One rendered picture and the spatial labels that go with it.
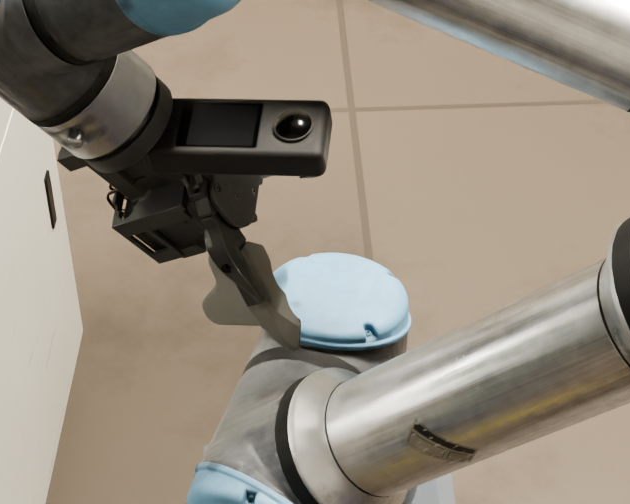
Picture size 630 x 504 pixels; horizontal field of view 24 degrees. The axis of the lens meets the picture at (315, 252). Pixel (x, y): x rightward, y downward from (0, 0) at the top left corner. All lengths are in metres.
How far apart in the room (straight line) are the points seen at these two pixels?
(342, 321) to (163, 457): 1.40
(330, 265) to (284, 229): 1.70
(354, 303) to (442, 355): 0.20
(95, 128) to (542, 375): 0.31
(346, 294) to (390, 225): 1.74
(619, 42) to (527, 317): 0.17
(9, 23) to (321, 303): 0.38
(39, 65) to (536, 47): 0.29
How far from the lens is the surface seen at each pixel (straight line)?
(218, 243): 0.96
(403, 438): 0.95
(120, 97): 0.90
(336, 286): 1.13
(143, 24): 0.80
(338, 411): 0.99
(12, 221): 2.04
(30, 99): 0.88
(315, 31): 3.38
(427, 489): 1.29
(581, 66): 0.89
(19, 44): 0.85
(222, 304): 1.01
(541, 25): 0.88
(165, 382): 2.58
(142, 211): 0.98
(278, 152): 0.91
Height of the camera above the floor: 1.92
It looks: 43 degrees down
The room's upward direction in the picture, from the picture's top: straight up
